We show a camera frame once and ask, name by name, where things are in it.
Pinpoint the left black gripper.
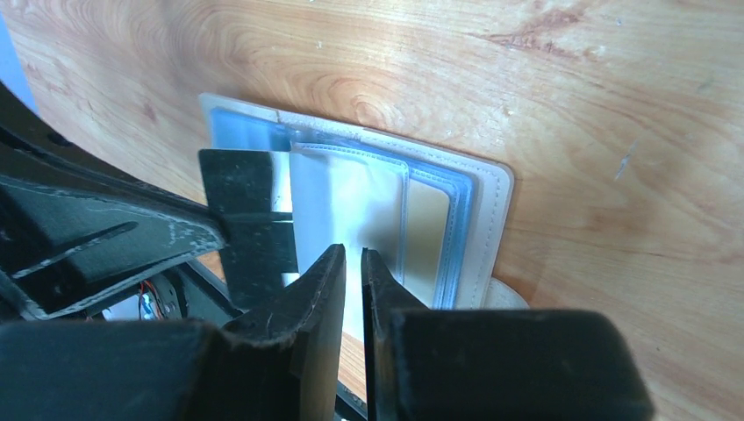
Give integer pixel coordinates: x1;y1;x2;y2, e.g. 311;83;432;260
1;88;225;321

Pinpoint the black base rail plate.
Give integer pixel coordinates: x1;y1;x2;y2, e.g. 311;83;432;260
91;246;368;420

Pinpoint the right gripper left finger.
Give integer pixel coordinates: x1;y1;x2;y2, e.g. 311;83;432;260
1;244;346;420

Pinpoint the white card holder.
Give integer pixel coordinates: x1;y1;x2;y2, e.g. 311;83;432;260
199;93;527;339

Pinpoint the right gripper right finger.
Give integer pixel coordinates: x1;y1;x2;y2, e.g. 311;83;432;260
361;249;655;420

